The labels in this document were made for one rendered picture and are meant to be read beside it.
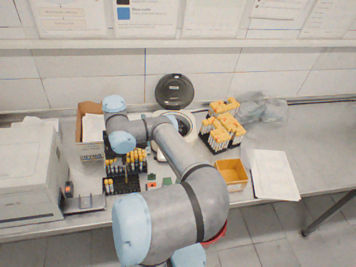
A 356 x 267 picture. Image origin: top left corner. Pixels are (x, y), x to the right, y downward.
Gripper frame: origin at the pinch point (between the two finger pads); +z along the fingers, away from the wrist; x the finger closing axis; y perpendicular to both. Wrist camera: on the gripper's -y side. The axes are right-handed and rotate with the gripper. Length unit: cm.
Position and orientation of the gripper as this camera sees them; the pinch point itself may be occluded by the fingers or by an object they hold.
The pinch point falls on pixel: (124, 163)
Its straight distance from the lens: 111.8
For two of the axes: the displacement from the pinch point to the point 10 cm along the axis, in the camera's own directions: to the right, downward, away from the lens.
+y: -9.7, 0.8, -2.2
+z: -1.1, 6.7, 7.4
